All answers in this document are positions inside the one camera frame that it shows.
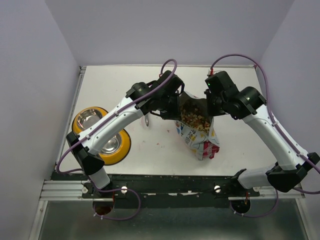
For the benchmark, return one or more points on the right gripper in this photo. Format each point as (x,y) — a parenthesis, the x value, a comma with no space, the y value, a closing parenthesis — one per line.
(212,111)

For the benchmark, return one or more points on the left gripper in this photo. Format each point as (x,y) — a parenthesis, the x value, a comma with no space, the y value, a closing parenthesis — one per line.
(174,114)

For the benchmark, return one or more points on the metal food scoop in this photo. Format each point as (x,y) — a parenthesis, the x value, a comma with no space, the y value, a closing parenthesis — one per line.
(147,120)

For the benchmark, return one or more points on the pet food bag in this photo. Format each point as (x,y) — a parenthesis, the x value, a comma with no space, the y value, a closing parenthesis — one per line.
(196,127)

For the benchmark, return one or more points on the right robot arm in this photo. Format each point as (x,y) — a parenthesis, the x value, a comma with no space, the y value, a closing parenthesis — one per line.
(293,162)

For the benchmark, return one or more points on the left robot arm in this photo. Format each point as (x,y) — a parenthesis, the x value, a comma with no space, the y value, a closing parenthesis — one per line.
(142,98)

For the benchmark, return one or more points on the yellow double pet bowl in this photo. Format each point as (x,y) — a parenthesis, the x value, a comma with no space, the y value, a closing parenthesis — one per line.
(117,148)

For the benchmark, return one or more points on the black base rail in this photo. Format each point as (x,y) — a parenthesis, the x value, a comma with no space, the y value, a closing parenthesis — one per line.
(168,191)

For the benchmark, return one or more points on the aluminium frame rail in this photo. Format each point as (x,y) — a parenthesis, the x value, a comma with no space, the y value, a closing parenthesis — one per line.
(69,190)

